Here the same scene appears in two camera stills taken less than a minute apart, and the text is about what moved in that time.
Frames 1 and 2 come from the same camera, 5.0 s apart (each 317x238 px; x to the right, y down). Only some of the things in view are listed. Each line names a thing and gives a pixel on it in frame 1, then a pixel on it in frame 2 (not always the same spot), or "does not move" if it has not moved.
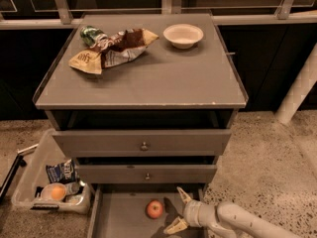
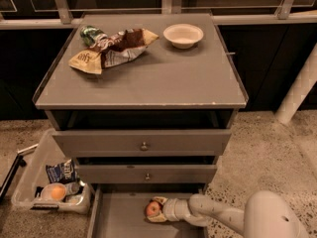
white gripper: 191,213 -> 170,208
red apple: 155,209 does not move
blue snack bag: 62,173 does not move
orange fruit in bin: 54,191 does not move
